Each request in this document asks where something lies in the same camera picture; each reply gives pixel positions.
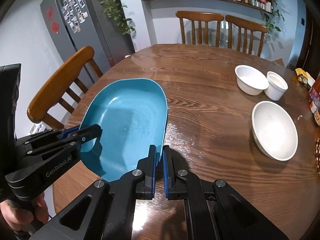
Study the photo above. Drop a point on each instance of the white ramekin cup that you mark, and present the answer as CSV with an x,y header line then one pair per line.
x,y
277,86

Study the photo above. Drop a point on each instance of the large white bowl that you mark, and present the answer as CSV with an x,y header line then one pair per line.
x,y
274,131

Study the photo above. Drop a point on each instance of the blue oval dish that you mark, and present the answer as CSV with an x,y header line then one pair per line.
x,y
132,114

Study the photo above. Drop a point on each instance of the yellow snack packet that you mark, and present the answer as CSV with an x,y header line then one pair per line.
x,y
304,78

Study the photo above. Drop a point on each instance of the wooden bead trivet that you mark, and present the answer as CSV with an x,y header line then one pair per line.
x,y
317,154

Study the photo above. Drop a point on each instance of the red sauce bottle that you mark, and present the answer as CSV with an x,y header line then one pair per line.
x,y
314,90

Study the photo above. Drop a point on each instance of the wooden chair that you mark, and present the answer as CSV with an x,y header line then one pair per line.
x,y
200,26
51,93
246,30

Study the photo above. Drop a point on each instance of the medium white bowl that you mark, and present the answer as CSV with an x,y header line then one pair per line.
x,y
250,80

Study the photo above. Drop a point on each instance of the dark wooden door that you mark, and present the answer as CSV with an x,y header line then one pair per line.
x,y
309,55

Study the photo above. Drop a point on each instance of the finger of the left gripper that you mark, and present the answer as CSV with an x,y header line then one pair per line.
x,y
67,132
82,135

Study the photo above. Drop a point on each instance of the right green vine plant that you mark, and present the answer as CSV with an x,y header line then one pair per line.
x,y
273,16

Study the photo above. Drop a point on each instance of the person's left hand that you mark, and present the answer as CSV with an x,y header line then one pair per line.
x,y
17,218

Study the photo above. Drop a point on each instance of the hanging green vine plant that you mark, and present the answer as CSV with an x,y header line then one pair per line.
x,y
113,10

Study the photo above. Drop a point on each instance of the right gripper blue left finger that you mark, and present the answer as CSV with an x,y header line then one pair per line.
x,y
145,188

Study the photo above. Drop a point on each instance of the back right wooden chair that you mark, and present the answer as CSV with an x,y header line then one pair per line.
x,y
246,30

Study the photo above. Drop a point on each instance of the grey refrigerator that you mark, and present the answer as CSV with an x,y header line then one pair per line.
x,y
74,24

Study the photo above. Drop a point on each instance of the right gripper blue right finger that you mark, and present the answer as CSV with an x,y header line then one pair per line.
x,y
172,163

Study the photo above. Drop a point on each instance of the back left wooden chair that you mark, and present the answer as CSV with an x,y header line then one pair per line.
x,y
200,26

